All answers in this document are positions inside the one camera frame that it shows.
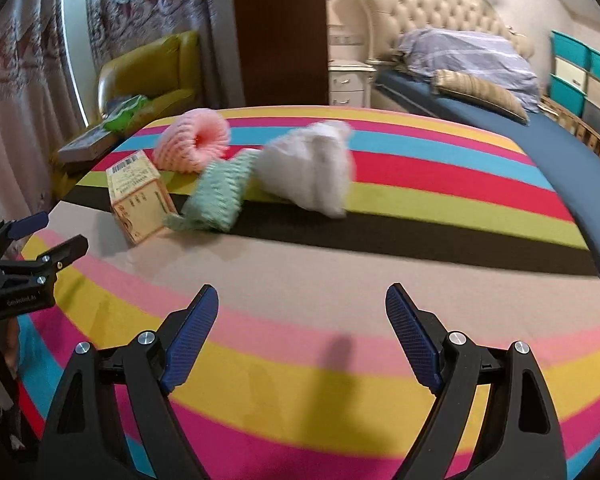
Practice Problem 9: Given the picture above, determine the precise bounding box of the green foam net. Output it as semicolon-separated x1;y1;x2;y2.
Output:
162;150;258;233

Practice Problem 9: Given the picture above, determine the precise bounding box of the pink lace curtain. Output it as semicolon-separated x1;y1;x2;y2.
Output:
0;0;88;241

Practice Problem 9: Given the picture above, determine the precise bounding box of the grey lace curtain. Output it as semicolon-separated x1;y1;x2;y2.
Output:
92;0;218;73

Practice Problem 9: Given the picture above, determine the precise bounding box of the dark wooden panel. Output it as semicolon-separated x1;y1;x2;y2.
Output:
230;0;328;109

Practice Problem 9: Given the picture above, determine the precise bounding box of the pink foam net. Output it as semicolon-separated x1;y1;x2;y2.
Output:
154;109;231;175

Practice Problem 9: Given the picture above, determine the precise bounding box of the green box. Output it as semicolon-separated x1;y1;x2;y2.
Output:
102;95;151;133

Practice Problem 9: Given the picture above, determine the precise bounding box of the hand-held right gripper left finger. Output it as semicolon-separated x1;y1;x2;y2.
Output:
37;284;220;480

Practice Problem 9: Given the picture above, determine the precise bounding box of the flat grey box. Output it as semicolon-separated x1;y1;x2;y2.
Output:
57;127;118;163

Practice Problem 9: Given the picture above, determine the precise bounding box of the wooden bed rail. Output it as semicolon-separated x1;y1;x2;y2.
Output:
540;92;600;176

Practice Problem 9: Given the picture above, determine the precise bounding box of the striped colourful tablecloth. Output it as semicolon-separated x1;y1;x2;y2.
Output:
17;105;600;480

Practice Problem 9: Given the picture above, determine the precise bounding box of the white nightstand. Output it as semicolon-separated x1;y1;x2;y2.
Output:
328;62;372;107

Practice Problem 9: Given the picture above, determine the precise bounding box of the beige cardboard box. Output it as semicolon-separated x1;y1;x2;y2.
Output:
106;150;179;247

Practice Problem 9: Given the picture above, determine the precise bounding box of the blue-grey striped pillow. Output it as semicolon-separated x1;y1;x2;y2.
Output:
397;28;540;113

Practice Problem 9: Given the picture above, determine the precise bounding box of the bed with blue sheet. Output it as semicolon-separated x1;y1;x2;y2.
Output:
372;67;600;306

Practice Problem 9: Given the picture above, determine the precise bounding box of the yellow-green armchair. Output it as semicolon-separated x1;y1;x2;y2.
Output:
55;30;201;181

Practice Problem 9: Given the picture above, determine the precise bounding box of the beige striped pillow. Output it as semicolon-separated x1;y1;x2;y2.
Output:
432;69;530;126

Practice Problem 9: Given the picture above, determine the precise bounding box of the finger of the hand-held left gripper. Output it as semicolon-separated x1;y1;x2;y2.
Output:
0;211;50;261
0;234;89;292

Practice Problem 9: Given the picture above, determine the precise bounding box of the white foam wrap bundle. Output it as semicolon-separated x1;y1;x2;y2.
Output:
255;120;356;219

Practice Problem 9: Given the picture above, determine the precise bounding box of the stack of teal storage boxes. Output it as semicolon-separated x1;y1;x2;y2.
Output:
550;30;600;136

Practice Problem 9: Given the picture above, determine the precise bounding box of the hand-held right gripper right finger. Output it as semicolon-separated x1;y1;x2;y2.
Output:
385;282;568;480

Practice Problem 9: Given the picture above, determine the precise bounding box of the tufted cream headboard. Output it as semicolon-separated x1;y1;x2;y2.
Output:
357;0;536;75

